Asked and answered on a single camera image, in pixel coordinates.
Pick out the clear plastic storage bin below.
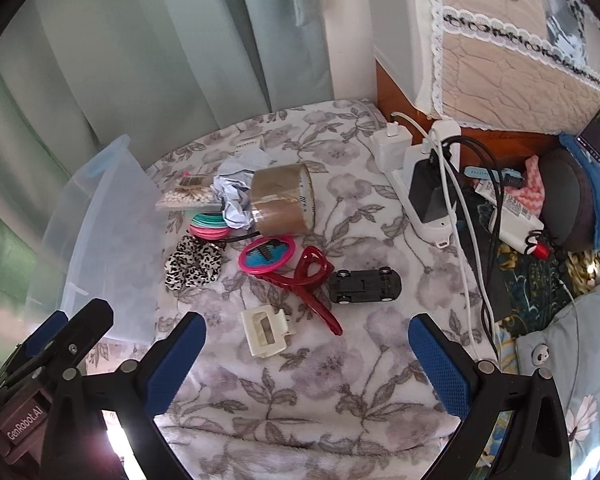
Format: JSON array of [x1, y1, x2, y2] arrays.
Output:
[[24, 136, 166, 344]]

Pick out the leopard print scrunchie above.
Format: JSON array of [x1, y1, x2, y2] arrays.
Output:
[[164, 234, 223, 292]]

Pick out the cream hair claw clip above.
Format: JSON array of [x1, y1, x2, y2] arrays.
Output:
[[242, 304, 296, 359]]

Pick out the pink teal hair ties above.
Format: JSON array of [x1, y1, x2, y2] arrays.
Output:
[[187, 211, 232, 242]]

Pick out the pink round hand mirror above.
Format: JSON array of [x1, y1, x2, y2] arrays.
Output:
[[238, 236, 296, 275]]

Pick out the red hair claw clip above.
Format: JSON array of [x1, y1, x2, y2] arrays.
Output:
[[257, 246, 343, 336]]

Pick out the black toy car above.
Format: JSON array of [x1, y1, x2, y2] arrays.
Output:
[[328, 266, 402, 304]]

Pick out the white paper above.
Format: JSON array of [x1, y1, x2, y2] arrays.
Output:
[[211, 148, 272, 230]]

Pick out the brown packing tape roll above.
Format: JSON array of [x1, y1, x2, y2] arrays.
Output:
[[250, 164, 315, 236]]

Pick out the panda print bedding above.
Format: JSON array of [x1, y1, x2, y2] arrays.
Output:
[[516, 285, 600, 479]]

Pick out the floral fleece blanket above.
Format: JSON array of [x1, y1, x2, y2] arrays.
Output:
[[86, 97, 502, 480]]

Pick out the white tube with label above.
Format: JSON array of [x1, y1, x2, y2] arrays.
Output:
[[498, 193, 544, 255]]

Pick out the dark round cushion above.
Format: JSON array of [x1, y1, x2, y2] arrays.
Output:
[[539, 148, 595, 252]]

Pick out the pink white knitted cloth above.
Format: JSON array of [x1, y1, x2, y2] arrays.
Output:
[[512, 155, 545, 217]]

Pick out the blue smart watch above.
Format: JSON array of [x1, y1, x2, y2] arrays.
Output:
[[464, 166, 526, 188]]

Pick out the black power adapter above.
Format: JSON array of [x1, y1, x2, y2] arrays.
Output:
[[408, 152, 448, 224]]

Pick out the small medicine box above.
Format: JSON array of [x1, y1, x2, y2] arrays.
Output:
[[234, 136, 263, 156]]

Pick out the green curtain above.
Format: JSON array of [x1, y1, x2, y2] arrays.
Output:
[[0, 0, 332, 360]]

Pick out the white power strip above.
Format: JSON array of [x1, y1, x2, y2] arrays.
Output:
[[387, 113, 452, 248]]

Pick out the white charger adapter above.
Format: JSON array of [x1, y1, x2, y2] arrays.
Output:
[[370, 122, 413, 172]]

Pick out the lace quilted cover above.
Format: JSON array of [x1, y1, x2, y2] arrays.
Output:
[[422, 0, 600, 134]]

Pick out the black cable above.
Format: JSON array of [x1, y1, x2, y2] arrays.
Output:
[[436, 134, 506, 356]]

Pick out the white charging cable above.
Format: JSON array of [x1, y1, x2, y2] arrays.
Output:
[[390, 109, 499, 361]]

